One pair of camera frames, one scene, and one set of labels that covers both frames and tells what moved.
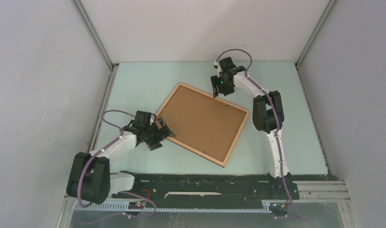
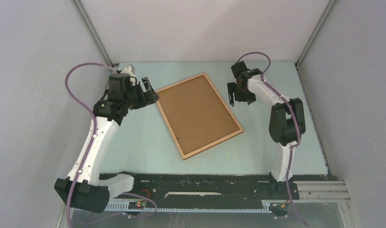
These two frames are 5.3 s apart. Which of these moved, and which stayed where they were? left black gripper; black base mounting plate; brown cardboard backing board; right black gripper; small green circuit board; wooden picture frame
Moved: wooden picture frame; right black gripper; brown cardboard backing board; left black gripper
Stayed: small green circuit board; black base mounting plate
